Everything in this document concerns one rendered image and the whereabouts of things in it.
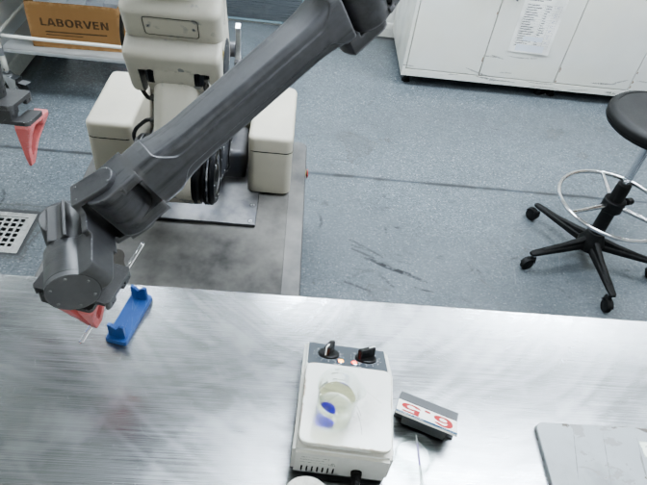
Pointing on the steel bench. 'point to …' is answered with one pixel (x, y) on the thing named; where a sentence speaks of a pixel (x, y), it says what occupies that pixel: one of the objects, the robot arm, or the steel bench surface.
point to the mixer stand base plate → (592, 454)
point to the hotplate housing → (351, 465)
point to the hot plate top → (317, 437)
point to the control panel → (346, 357)
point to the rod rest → (129, 317)
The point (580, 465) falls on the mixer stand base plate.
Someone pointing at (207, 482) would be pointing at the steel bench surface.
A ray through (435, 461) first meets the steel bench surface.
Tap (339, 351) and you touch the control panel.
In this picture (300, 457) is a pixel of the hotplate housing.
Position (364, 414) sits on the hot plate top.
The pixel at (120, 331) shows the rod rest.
